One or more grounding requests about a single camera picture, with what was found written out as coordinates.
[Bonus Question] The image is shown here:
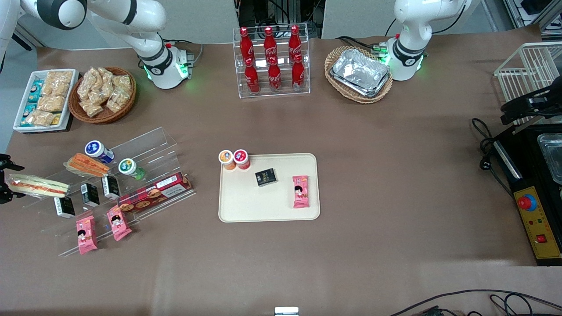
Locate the red cola bottle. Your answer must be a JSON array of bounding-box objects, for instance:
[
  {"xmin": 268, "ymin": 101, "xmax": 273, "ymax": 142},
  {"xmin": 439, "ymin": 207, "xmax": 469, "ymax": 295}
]
[
  {"xmin": 288, "ymin": 25, "xmax": 303, "ymax": 57},
  {"xmin": 240, "ymin": 27, "xmax": 254, "ymax": 62},
  {"xmin": 268, "ymin": 56, "xmax": 282, "ymax": 92},
  {"xmin": 292, "ymin": 54, "xmax": 306, "ymax": 91},
  {"xmin": 263, "ymin": 26, "xmax": 277, "ymax": 60},
  {"xmin": 244, "ymin": 58, "xmax": 260, "ymax": 94}
]

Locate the long black floor cable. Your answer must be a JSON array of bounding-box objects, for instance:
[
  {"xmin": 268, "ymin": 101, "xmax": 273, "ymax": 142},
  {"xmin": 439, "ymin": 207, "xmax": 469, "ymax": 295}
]
[{"xmin": 389, "ymin": 289, "xmax": 562, "ymax": 316}]

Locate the aluminium foil tray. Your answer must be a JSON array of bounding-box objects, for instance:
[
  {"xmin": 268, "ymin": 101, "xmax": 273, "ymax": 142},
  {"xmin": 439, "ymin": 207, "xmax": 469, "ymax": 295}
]
[
  {"xmin": 332, "ymin": 48, "xmax": 390, "ymax": 93},
  {"xmin": 329, "ymin": 66, "xmax": 392, "ymax": 98}
]

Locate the black machine power cable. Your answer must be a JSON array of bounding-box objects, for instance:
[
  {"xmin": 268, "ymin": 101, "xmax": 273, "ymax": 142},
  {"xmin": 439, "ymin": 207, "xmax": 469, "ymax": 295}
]
[{"xmin": 471, "ymin": 118, "xmax": 514, "ymax": 198}]

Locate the black machine lever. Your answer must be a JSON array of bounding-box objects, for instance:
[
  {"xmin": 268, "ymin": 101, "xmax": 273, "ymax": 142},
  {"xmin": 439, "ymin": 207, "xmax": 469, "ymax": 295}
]
[{"xmin": 501, "ymin": 77, "xmax": 562, "ymax": 126}]

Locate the light wicker basket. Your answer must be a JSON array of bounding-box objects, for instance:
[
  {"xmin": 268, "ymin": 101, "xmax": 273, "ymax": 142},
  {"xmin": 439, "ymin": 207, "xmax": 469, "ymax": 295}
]
[{"xmin": 324, "ymin": 46, "xmax": 394, "ymax": 104}]

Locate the brown wicker snack basket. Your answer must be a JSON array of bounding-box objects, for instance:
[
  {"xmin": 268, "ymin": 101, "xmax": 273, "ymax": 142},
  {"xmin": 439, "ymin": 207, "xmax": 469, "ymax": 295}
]
[{"xmin": 68, "ymin": 67, "xmax": 137, "ymax": 124}]

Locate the metal tray in machine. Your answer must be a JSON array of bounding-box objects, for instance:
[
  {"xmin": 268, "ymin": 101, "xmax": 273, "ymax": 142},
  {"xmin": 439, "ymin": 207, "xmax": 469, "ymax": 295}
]
[{"xmin": 537, "ymin": 133, "xmax": 562, "ymax": 185}]

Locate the dark equipment rack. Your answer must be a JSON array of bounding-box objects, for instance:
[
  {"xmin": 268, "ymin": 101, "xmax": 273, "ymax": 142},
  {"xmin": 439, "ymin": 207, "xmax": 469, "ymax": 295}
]
[{"xmin": 237, "ymin": 0, "xmax": 323, "ymax": 40}]

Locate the small black carton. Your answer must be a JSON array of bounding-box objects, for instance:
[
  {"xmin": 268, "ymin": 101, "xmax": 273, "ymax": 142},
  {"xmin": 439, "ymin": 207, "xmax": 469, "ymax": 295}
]
[
  {"xmin": 102, "ymin": 175, "xmax": 121, "ymax": 199},
  {"xmin": 54, "ymin": 195, "xmax": 76, "ymax": 219},
  {"xmin": 80, "ymin": 183, "xmax": 100, "ymax": 207}
]

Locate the looped black cable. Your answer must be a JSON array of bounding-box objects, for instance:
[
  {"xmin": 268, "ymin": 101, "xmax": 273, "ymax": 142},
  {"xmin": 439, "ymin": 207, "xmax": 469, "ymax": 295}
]
[{"xmin": 490, "ymin": 293, "xmax": 562, "ymax": 316}]

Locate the yellow control panel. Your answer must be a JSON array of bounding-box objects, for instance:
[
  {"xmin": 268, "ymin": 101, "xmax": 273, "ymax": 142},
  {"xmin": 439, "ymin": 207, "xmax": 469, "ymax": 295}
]
[{"xmin": 513, "ymin": 187, "xmax": 562, "ymax": 260}]

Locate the red lid cup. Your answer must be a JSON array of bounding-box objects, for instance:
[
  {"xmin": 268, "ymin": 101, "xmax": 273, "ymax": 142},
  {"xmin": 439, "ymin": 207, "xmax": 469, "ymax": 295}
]
[{"xmin": 233, "ymin": 149, "xmax": 251, "ymax": 171}]

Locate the beige plastic tray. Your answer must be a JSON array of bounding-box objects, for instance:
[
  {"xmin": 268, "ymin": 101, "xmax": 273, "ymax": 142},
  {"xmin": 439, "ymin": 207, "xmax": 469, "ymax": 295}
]
[{"xmin": 218, "ymin": 153, "xmax": 321, "ymax": 223}]

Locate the white rectangular tray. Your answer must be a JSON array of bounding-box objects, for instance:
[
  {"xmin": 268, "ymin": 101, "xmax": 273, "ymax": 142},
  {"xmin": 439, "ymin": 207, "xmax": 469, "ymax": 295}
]
[{"xmin": 13, "ymin": 69, "xmax": 79, "ymax": 133}]

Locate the white wire basket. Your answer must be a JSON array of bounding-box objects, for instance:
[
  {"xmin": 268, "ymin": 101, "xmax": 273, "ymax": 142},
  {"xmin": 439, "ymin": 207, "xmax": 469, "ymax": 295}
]
[{"xmin": 494, "ymin": 42, "xmax": 562, "ymax": 126}]

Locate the small black box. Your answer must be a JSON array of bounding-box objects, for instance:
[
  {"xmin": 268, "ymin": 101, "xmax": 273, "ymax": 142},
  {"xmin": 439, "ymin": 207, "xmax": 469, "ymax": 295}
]
[{"xmin": 255, "ymin": 168, "xmax": 278, "ymax": 187}]

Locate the red cookie box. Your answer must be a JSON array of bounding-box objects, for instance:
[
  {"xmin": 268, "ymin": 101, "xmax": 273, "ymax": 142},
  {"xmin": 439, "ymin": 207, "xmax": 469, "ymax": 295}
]
[{"xmin": 117, "ymin": 172, "xmax": 194, "ymax": 214}]

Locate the clear bag of crackers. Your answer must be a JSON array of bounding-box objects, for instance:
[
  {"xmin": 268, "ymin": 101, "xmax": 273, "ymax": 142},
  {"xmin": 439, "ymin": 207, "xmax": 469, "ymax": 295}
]
[
  {"xmin": 24, "ymin": 110, "xmax": 55, "ymax": 128},
  {"xmin": 37, "ymin": 94, "xmax": 66, "ymax": 112},
  {"xmin": 44, "ymin": 70, "xmax": 74, "ymax": 96},
  {"xmin": 78, "ymin": 68, "xmax": 100, "ymax": 100},
  {"xmin": 107, "ymin": 90, "xmax": 131, "ymax": 113},
  {"xmin": 79, "ymin": 99, "xmax": 104, "ymax": 118},
  {"xmin": 112, "ymin": 75, "xmax": 132, "ymax": 95},
  {"xmin": 97, "ymin": 67, "xmax": 115, "ymax": 95}
]

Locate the clear acrylic tiered shelf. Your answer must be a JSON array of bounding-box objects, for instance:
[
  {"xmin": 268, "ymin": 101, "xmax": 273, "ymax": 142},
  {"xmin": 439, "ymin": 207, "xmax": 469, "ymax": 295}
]
[{"xmin": 20, "ymin": 126, "xmax": 197, "ymax": 258}]

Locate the green lid jar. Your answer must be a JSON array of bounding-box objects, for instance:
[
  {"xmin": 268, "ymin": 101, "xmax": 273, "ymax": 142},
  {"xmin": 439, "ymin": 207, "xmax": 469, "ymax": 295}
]
[{"xmin": 119, "ymin": 158, "xmax": 145, "ymax": 180}]

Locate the wrapped orange sandwich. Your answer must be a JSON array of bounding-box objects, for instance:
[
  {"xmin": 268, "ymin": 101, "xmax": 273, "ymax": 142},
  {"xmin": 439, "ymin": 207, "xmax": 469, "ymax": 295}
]
[{"xmin": 64, "ymin": 153, "xmax": 111, "ymax": 178}]

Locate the grey right arm base cable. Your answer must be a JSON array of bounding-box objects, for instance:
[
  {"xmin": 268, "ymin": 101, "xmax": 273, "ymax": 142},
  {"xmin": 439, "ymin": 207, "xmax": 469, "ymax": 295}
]
[{"xmin": 166, "ymin": 40, "xmax": 205, "ymax": 79}]

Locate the clear acrylic bottle rack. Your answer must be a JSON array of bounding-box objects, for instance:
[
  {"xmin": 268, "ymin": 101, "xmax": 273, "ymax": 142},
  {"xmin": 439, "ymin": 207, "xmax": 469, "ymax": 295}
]
[{"xmin": 232, "ymin": 24, "xmax": 311, "ymax": 99}]

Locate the black sealing machine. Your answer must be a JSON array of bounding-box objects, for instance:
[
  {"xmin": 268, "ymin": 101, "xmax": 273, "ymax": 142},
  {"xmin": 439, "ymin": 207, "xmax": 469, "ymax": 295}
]
[{"xmin": 492, "ymin": 125, "xmax": 562, "ymax": 266}]

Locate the blue lid jar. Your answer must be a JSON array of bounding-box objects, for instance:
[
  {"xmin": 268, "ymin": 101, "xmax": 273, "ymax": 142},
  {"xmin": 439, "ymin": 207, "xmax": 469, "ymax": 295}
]
[{"xmin": 84, "ymin": 140, "xmax": 115, "ymax": 164}]

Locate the aluminium frame shelf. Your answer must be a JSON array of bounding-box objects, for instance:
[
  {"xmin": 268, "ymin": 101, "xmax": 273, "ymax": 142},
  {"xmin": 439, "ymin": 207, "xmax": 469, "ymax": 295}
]
[{"xmin": 503, "ymin": 0, "xmax": 562, "ymax": 42}]

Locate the black left arm base cable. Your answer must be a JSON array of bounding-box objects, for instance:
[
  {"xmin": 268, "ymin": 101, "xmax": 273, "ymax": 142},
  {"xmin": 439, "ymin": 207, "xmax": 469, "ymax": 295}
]
[{"xmin": 336, "ymin": 35, "xmax": 389, "ymax": 55}]

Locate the pink snack pack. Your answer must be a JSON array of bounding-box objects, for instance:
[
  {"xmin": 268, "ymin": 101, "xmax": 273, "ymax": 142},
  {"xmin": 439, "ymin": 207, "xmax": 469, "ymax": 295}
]
[
  {"xmin": 107, "ymin": 205, "xmax": 132, "ymax": 241},
  {"xmin": 76, "ymin": 215, "xmax": 98, "ymax": 255},
  {"xmin": 292, "ymin": 175, "xmax": 310, "ymax": 208}
]

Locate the white bread sandwich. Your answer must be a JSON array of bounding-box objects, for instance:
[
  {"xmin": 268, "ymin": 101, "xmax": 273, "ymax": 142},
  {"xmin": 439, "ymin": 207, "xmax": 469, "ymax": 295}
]
[{"xmin": 8, "ymin": 174, "xmax": 70, "ymax": 198}]

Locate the orange lid cup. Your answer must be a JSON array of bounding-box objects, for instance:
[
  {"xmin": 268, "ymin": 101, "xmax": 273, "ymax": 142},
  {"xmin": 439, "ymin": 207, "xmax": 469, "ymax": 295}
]
[{"xmin": 219, "ymin": 150, "xmax": 236, "ymax": 171}]

